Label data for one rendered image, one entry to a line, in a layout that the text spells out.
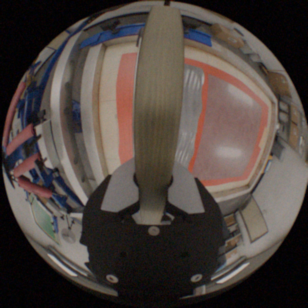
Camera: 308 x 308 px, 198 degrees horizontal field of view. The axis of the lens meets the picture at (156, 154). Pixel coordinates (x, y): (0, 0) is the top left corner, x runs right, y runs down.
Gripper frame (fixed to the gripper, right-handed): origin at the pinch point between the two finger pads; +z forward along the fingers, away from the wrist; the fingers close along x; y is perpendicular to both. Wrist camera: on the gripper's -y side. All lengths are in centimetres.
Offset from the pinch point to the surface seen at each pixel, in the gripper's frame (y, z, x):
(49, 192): 29, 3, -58
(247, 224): 294, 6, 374
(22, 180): 12, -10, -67
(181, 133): 0.5, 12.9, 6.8
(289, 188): 68, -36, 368
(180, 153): 6.1, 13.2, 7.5
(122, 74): -14.0, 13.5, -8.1
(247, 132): -3.5, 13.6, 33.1
